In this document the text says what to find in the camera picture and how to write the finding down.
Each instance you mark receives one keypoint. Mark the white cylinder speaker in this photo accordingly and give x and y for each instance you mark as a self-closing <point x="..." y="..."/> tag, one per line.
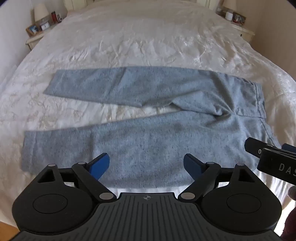
<point x="229" y="15"/>

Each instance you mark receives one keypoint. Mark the wooden photo frame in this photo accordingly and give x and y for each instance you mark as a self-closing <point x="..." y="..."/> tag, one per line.
<point x="32" y="29"/>

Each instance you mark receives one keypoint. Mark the white bedspread bed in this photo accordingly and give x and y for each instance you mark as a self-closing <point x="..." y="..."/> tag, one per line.
<point x="129" y="39"/>

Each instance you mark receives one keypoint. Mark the cream nightstand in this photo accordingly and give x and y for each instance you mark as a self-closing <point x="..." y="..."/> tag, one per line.
<point x="242" y="29"/>
<point x="37" y="39"/>

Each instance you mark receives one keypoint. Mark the white picture frame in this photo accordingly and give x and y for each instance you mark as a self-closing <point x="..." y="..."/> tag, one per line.
<point x="45" y="25"/>

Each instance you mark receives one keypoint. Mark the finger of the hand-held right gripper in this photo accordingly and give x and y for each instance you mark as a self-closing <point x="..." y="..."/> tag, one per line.
<point x="290" y="148"/>
<point x="253" y="146"/>

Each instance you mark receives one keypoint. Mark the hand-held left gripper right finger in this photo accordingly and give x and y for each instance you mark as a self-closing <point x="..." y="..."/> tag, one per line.
<point x="190" y="163"/>

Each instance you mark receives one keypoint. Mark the cream table lamp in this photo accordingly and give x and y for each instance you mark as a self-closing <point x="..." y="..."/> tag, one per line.
<point x="40" y="12"/>

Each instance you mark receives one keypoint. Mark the dark photo frame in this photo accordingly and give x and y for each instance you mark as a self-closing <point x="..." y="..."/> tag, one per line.
<point x="239" y="18"/>

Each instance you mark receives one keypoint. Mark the grey-blue pants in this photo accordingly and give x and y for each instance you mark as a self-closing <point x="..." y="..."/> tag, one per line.
<point x="148" y="139"/>

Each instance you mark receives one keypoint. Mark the red small box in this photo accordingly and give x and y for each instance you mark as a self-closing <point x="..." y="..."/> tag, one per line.
<point x="54" y="17"/>

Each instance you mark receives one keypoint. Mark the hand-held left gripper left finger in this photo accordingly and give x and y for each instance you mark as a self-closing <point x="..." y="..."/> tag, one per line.
<point x="101" y="163"/>

